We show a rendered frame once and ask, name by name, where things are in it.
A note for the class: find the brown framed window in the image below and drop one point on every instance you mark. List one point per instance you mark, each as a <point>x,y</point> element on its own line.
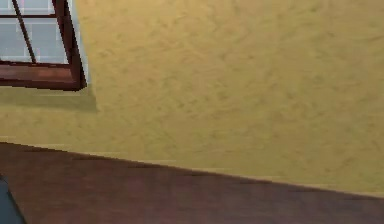
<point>40,75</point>

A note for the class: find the dark teal furniture corner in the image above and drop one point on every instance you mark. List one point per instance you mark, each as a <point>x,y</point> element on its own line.
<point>6,206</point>

